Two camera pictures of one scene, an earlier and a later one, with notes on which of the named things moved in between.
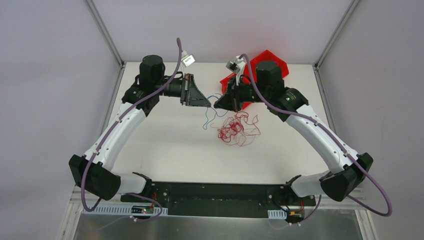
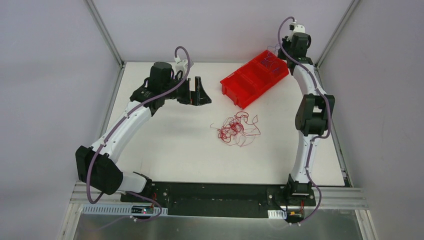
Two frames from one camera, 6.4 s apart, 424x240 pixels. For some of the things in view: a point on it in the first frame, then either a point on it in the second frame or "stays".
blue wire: (212, 95) to (267, 49)
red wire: (238, 130) stays
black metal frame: (196, 199) stays
